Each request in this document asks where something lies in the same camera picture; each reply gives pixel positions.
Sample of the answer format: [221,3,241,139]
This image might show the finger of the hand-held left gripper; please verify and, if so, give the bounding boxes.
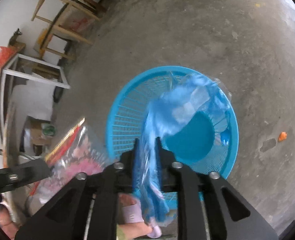
[0,159,52,200]

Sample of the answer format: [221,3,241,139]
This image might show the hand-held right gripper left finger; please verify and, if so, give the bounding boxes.
[14,138,141,240]

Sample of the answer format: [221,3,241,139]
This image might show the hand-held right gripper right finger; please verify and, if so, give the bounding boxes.
[154,136,279,240]

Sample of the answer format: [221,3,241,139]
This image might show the blue plastic basket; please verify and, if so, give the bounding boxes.
[106,66,239,209]

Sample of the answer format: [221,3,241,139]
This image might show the blue plastic bag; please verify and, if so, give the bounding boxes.
[132,74,232,227]

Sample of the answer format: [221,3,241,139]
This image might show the clear bag with pink contents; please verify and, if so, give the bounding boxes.
[25,117,110,218]

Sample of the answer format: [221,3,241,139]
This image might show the person's foot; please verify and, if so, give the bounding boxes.
[0,202,21,239]
[117,194,153,239]

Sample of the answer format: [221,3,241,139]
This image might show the cardboard box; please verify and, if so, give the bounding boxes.
[27,116,56,153]

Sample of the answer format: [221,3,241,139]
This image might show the lavender slipper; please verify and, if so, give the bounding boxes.
[121,204,163,239]

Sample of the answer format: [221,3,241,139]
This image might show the white sack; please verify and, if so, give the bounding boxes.
[12,81,55,120]

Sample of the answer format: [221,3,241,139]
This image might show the white side table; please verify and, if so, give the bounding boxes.
[0,53,71,135]

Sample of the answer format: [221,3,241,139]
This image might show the red plastic bag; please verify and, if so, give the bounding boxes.
[0,46,15,68]

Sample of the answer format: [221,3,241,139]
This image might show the light wooden chair dark seat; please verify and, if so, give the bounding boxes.
[31,0,100,60]

